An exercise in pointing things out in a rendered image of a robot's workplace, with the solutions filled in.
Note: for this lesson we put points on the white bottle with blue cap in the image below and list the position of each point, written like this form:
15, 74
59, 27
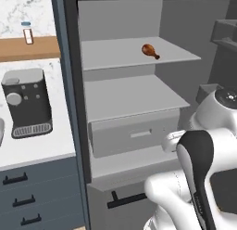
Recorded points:
27, 34

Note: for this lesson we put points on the black coffee machine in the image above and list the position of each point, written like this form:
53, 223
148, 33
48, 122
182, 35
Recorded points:
27, 100

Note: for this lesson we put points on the dark grey fridge door bin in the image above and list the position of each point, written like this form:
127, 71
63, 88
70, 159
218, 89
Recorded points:
225, 32

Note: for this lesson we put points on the brown chicken drumstick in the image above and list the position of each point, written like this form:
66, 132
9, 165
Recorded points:
148, 49

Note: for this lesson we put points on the blue-grey drawer front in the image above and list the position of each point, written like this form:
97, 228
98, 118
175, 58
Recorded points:
61, 216
58, 196
52, 173

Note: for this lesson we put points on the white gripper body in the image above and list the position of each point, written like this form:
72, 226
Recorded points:
170, 141

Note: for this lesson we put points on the grey freezer drawer front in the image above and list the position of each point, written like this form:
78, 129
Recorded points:
98, 215

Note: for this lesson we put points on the grey sink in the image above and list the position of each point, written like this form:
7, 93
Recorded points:
1, 131

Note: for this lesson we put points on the wooden wall shelf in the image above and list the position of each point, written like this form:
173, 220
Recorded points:
27, 48

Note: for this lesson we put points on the grey fridge shelf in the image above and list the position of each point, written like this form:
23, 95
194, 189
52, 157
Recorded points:
129, 97
123, 53

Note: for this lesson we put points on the dark grey open fridge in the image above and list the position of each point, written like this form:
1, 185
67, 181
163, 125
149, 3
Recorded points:
69, 85

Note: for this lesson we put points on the grey fridge crisper drawer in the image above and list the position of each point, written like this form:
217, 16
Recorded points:
123, 141

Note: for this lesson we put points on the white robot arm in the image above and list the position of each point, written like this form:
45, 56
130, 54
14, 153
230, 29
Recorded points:
225, 141

